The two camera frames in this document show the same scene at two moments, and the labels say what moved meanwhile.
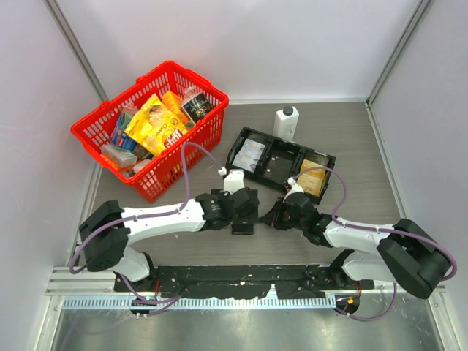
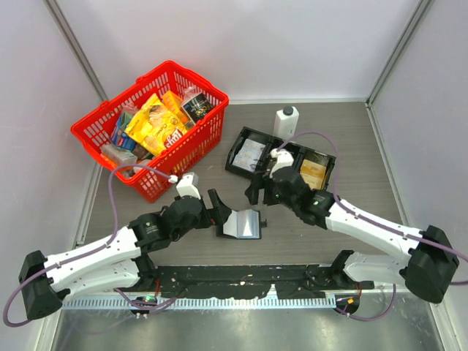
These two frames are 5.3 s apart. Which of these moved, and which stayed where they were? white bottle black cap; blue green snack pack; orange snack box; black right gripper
Moved: black right gripper
Stayed: white bottle black cap; blue green snack pack; orange snack box
